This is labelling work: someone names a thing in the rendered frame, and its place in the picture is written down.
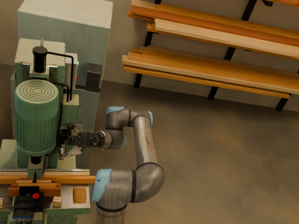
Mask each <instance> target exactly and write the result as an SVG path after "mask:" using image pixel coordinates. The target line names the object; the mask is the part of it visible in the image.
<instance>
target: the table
mask: <svg viewBox="0 0 299 224"><path fill-rule="evenodd" d="M10 187H11V184H0V198H3V200H4V203H3V208H0V218H2V217H8V221H7V224H10V216H11V210H10V208H11V207H12V201H13V198H9V197H8V188H10ZM73 188H86V200H87V203H86V204H73ZM60 197H62V203H61V207H56V206H53V198H54V197H44V208H43V221H44V222H43V223H42V224H47V216H62V215H87V214H89V211H90V197H89V184H61V196H60Z"/></svg>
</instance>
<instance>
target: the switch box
mask: <svg viewBox="0 0 299 224"><path fill-rule="evenodd" d="M65 54H66V55H70V56H73V58H74V63H73V86H72V89H73V90H74V89H75V85H76V77H77V65H78V63H77V54H75V53H65ZM71 62H72V58H69V57H65V79H64V84H65V85H68V87H69V89H70V81H71Z"/></svg>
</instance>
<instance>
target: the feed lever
mask: <svg viewBox="0 0 299 224"><path fill-rule="evenodd" d="M74 128H75V124H74V123H73V122H68V123H67V129H62V130H61V140H68V136H71V130H73V129H74Z"/></svg>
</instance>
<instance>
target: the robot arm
mask: <svg viewBox="0 0 299 224"><path fill-rule="evenodd" d="M152 123H153V116H152V113H151V112H149V111H139V110H128V109H125V108H124V107H108V108H107V113H106V125H105V131H97V132H87V133H86V132H85V131H84V129H83V127H82V126H81V125H79V124H75V128H74V129H73V131H74V132H75V133H78V135H77V136H68V145H77V146H74V147H73V148H72V150H71V151H69V152H68V153H66V154H65V157H71V156H75V155H80V154H81V152H82V151H83V149H84V148H97V149H101V150H102V151H103V150H104V149H120V148H122V147H123V146H124V145H125V142H126V137H125V135H124V133H123V127H133V129H134V139H135V149H136V159H137V168H136V169H135V170H123V169H111V168H109V169H100V170H98V172H97V175H96V179H95V183H94V188H93V195H92V201H94V202H96V217H95V224H125V213H126V207H127V203H140V202H143V201H146V200H148V199H150V198H152V197H153V196H155V195H156V194H157V193H158V192H159V191H160V189H161V188H162V186H163V183H164V179H165V176H164V171H163V169H162V167H161V166H160V165H159V164H158V160H157V156H156V151H155V146H154V140H153V135H152V131H151V127H152Z"/></svg>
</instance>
